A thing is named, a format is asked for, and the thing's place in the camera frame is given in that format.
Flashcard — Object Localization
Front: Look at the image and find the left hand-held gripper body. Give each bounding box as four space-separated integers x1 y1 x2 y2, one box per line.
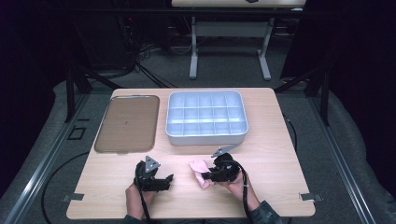
134 155 163 191

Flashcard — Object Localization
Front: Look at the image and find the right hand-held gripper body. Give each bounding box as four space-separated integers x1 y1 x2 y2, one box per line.
210 144 244 184

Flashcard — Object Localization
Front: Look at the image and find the pink sock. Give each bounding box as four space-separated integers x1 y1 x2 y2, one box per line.
189 159 216 189

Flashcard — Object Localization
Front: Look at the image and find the person's right hand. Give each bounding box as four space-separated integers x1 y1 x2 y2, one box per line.
216 171 254 204

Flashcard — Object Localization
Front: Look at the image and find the person's left hand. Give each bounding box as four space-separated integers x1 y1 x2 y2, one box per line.
124 182 157 218

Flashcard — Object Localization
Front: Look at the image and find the white divided storage box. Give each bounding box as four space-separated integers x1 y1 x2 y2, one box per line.
164 90 249 147

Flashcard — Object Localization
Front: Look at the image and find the brown plastic tray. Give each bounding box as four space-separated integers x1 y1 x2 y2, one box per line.
93 94 161 154

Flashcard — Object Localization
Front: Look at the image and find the grey tape marker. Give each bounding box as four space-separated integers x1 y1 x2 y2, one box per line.
298 192 324 203
61 192 85 203

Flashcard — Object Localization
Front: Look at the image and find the black tape square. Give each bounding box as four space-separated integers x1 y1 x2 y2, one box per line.
67 125 87 141

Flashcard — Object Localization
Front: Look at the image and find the black metal stand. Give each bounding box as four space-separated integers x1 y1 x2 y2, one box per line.
274 66 332 127
64 66 122 124

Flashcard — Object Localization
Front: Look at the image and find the white-legged desk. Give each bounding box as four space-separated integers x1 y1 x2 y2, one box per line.
171 0 308 81

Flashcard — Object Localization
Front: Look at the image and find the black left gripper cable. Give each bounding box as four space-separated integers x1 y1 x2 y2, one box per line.
133 174 153 224

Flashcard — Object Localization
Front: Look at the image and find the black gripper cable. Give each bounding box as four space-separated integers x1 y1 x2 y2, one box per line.
221 158 256 224
133 174 153 224

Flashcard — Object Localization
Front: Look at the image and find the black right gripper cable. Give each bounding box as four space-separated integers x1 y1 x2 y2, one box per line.
221 158 256 224

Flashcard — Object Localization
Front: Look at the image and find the thin black cable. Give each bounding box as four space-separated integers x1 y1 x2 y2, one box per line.
282 114 299 154

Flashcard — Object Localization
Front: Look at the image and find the black floor cable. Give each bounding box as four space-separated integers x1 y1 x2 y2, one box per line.
40 151 92 224

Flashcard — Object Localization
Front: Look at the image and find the aluminium floor rail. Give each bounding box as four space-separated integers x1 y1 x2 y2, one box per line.
306 94 379 224
3 92 92 224

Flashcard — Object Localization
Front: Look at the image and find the bundle of floor cables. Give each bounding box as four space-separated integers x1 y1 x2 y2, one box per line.
118 15 178 89

